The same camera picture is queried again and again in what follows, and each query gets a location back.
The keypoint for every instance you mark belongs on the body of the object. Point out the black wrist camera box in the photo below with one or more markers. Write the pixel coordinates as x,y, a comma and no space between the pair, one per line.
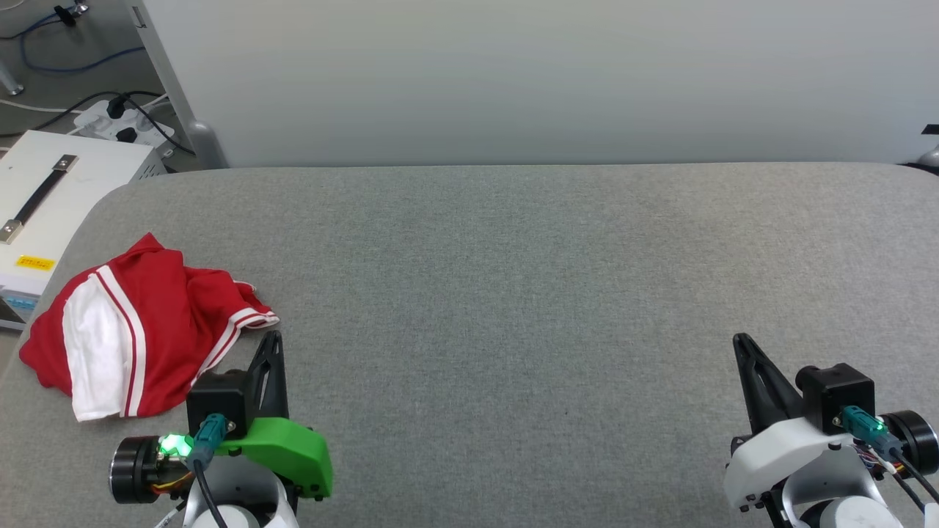
836,392
216,400

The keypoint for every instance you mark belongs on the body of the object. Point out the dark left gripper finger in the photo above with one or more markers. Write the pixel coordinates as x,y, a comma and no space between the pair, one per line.
265,389
285,396

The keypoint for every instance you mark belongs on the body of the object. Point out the white partition screen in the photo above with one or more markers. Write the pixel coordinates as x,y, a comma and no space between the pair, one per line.
513,81

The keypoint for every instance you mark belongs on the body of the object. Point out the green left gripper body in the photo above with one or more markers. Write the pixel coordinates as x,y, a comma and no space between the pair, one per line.
290,451

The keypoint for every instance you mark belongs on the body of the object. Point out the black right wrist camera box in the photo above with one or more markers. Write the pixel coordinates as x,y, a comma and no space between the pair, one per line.
836,392

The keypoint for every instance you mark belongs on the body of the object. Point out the red and white garment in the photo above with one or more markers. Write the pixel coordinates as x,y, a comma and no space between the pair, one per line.
161,323

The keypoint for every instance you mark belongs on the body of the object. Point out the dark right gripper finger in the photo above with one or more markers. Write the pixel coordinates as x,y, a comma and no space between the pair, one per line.
770,400
742,381

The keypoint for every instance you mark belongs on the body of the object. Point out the white power strip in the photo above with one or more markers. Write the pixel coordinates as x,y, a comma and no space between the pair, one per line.
139,132

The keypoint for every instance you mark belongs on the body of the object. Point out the grey metal table leg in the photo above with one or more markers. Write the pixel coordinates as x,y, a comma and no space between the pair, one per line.
9,79

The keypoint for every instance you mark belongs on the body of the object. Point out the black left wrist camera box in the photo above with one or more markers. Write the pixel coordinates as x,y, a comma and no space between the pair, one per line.
216,400

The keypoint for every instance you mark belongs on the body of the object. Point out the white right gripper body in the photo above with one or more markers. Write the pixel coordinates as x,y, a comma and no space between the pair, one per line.
792,455

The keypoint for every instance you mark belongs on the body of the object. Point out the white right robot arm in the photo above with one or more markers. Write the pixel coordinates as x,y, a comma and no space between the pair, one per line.
843,513

